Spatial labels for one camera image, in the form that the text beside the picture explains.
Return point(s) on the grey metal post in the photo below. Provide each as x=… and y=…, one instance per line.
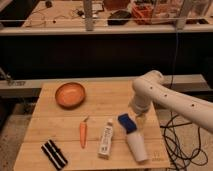
x=87, y=4
x=184, y=11

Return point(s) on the orange crate on bench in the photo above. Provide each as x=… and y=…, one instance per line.
x=142, y=14

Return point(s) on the blue sponge block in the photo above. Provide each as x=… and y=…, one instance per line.
x=127, y=123

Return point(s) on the orange ceramic bowl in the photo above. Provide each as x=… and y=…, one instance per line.
x=70, y=95

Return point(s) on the black white striped cloth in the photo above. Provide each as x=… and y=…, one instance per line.
x=54, y=155

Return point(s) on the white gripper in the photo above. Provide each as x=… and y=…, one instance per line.
x=141, y=119

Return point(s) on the orange toy carrot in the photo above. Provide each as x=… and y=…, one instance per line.
x=83, y=132

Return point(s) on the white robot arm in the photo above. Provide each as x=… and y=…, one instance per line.
x=149, y=88

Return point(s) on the grey metal post right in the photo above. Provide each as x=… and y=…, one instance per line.
x=184, y=11

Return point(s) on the black object on bench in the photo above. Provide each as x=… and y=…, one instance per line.
x=119, y=17

